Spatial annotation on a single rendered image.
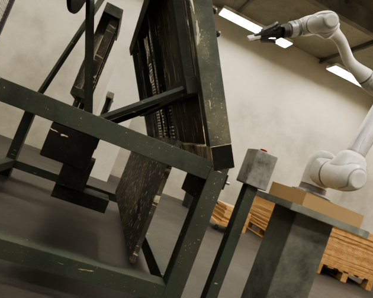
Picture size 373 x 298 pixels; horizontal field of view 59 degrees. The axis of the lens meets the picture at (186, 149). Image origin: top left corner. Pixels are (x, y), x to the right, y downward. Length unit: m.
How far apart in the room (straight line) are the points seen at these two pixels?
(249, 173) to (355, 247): 4.01
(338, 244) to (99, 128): 4.36
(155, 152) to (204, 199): 0.32
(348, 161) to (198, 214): 0.84
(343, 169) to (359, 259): 3.80
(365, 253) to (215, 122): 4.37
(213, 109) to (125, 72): 4.39
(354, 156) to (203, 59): 0.94
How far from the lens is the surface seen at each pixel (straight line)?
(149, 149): 1.49
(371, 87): 2.25
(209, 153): 1.57
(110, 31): 3.16
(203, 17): 1.63
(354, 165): 1.90
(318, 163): 2.05
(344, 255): 5.43
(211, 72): 1.58
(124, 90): 5.82
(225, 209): 5.09
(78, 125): 1.48
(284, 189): 2.05
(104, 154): 5.77
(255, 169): 1.64
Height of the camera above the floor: 0.72
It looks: 3 degrees up
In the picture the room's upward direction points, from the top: 21 degrees clockwise
